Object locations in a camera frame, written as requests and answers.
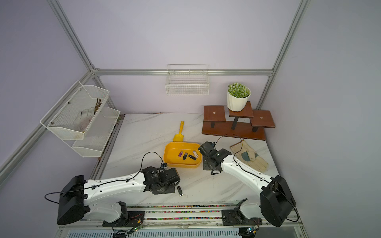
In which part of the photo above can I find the black silver swivel usb drive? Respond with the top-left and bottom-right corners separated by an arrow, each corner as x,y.
177,186 -> 183,196

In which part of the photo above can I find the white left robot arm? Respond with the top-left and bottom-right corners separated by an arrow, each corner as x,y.
57,167 -> 181,225

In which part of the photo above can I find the white wire wall basket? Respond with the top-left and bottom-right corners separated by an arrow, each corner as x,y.
165,64 -> 210,96

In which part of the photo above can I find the beige work glove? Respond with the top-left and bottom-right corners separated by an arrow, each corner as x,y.
230,140 -> 269,173

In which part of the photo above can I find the white pot green plant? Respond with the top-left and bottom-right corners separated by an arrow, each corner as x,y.
227,82 -> 251,112

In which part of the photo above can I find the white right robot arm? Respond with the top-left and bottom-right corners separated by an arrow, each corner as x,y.
198,141 -> 296,227

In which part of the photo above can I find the white mesh wall shelf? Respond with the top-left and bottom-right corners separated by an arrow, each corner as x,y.
40,81 -> 120,157

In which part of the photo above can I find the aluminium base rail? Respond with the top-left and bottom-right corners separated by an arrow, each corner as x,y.
55,186 -> 309,238

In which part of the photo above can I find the yellow storage box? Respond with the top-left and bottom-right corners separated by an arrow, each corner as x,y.
163,142 -> 203,169

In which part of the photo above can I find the black usb flash drive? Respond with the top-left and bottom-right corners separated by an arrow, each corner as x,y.
188,154 -> 197,161

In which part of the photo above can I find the yellow plastic scoop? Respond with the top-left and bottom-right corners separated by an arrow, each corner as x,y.
173,121 -> 184,142

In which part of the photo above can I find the brown wooden tiered stand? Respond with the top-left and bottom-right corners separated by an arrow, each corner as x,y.
202,101 -> 275,141

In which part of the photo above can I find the aluminium frame profile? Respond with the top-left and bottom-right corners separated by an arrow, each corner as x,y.
1,1 -> 310,188

